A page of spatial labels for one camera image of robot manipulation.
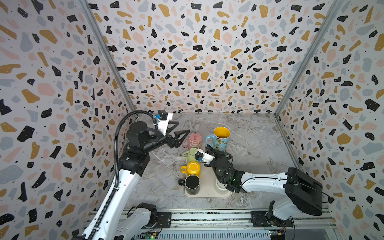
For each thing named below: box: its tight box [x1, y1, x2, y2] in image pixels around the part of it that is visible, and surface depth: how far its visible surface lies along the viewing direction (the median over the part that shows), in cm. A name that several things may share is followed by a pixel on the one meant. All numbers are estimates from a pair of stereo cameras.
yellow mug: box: [180, 161, 201, 177], surface depth 84 cm
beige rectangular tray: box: [183, 164, 233, 199], surface depth 84 cm
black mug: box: [178, 174, 201, 196], surface depth 80 cm
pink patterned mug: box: [182, 132, 202, 150], surface depth 94 cm
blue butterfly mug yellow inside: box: [205, 126, 231, 151], surface depth 77 cm
